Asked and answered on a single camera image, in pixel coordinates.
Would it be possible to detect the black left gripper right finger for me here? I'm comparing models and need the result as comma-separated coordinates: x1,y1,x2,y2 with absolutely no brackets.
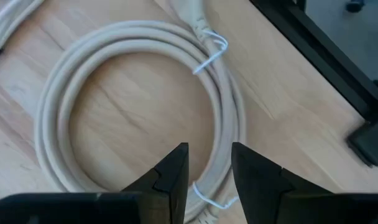
231,141,333,224

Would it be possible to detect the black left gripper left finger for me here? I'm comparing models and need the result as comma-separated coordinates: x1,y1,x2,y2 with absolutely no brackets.
120,142,190,224

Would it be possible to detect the beige cable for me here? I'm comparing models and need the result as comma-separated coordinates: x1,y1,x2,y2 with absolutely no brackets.
34,0,247,224

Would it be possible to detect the cream thin cable bundle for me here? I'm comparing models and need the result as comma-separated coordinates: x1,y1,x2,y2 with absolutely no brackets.
0,0,45,71

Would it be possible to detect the black caster wheel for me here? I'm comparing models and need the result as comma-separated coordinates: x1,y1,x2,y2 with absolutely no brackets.
345,0,366,14

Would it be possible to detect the black aluminium rig frame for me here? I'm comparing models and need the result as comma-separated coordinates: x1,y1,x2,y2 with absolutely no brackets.
249,0,378,167

